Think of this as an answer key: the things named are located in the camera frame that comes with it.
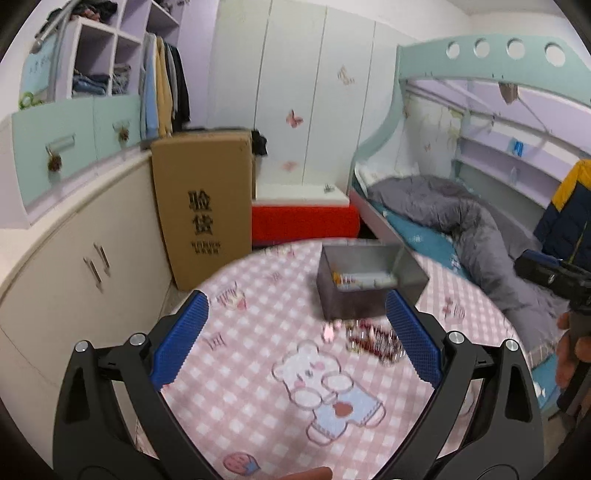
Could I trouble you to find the grey duvet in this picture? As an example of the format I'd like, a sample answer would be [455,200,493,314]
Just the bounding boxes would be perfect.
[367,174,571,354]

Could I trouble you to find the lilac wall shelf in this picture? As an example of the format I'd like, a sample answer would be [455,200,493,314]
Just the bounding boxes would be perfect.
[454,111,591,210]

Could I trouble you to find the lilac white cubby shelf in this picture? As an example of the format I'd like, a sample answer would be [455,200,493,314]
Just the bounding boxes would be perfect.
[54,0,185,101]

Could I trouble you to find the dark hanging garments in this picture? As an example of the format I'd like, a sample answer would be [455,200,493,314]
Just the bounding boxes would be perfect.
[164,41,191,133]

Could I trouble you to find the navy yellow jacket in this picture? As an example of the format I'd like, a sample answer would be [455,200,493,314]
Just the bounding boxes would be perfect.
[533,159,591,278]

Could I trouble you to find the white wardrobe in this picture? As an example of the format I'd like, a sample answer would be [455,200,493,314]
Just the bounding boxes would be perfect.
[205,0,408,197]

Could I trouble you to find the tall cardboard box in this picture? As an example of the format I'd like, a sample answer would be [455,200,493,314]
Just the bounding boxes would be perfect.
[151,130,257,292]

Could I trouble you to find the pink checkered bear tablecloth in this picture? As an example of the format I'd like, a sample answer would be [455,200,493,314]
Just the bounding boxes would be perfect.
[134,239,532,480]

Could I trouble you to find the cream floor cabinet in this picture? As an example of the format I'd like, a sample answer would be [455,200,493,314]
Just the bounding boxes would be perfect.
[0,150,175,418]

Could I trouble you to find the teal bunk bed frame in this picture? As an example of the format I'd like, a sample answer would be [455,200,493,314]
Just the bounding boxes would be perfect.
[349,34,591,241]

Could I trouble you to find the folded blue jeans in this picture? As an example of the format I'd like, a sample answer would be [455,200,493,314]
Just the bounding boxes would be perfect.
[72,69,112,96]

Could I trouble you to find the grey metal pole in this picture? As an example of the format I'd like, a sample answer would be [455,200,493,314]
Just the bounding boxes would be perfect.
[31,0,85,101]

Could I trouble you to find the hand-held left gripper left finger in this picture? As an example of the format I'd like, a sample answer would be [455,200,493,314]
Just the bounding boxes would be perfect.
[52,291,220,480]

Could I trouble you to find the person's right hand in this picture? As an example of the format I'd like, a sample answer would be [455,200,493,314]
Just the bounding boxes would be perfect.
[555,311,591,388]

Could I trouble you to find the heap of dark clothes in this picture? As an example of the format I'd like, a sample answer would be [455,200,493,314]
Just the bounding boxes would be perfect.
[69,0,119,22]

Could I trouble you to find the red box with white top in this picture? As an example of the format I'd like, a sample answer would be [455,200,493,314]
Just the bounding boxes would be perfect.
[252,184,361,248]

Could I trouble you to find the grey metal box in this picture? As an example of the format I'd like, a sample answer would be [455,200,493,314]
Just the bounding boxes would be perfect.
[316,244,430,322]

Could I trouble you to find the light blue hanging shirt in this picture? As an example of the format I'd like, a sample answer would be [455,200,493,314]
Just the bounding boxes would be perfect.
[140,32,160,140]

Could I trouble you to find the folded grey clothes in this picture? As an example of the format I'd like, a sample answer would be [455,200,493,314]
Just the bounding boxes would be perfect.
[111,64,133,94]

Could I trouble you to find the person's left hand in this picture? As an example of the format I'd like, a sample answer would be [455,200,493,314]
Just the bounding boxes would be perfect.
[279,466,334,480]

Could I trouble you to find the narrow teal drawer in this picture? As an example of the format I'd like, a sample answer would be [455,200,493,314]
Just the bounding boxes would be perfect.
[92,95,144,163]

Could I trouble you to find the wide teal drawer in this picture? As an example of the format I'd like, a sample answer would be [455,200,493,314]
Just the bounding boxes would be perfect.
[11,107,101,207]

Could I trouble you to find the yellow hanging garment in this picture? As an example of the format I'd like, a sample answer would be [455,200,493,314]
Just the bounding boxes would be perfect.
[154,37,175,138]

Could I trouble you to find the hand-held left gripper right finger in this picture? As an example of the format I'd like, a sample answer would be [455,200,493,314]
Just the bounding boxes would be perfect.
[379,290,544,480]

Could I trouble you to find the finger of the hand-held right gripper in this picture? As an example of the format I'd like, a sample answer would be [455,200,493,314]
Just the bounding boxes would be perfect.
[514,248,571,291]

